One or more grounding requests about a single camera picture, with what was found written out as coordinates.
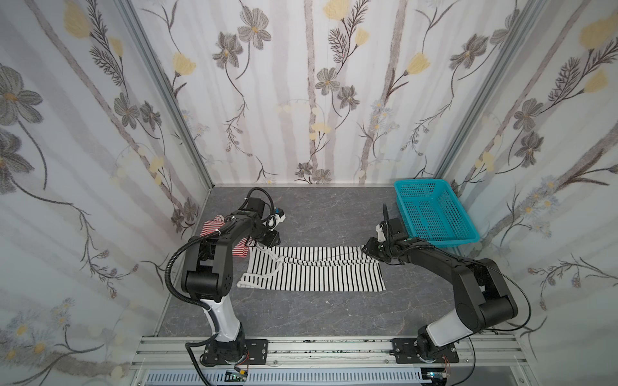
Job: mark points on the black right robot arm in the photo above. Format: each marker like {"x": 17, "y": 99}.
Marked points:
{"x": 482, "y": 298}

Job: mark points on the white perforated cable duct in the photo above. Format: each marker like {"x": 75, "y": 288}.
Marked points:
{"x": 317, "y": 376}

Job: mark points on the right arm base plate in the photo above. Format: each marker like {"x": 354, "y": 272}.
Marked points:
{"x": 408, "y": 351}

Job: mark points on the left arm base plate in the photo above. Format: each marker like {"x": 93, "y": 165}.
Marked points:
{"x": 247, "y": 351}

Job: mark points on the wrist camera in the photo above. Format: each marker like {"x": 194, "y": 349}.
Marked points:
{"x": 382, "y": 232}
{"x": 276, "y": 218}

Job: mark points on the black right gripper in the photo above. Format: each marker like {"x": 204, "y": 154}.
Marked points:
{"x": 376, "y": 248}

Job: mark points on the red white striped tank top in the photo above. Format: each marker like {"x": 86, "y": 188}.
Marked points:
{"x": 241, "y": 249}

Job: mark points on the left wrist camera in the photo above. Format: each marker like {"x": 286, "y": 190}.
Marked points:
{"x": 276, "y": 218}

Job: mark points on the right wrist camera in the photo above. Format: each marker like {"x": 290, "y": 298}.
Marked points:
{"x": 382, "y": 232}

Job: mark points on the teal plastic basket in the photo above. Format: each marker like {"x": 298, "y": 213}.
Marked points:
{"x": 431, "y": 211}

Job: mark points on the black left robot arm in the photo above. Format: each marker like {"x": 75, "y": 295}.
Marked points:
{"x": 207, "y": 275}

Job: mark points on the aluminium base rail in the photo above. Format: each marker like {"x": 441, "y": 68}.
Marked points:
{"x": 375, "y": 352}

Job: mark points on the black white striped tank top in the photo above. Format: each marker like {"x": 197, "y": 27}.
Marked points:
{"x": 312, "y": 269}

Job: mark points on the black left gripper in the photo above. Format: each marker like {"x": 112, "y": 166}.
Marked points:
{"x": 269, "y": 236}

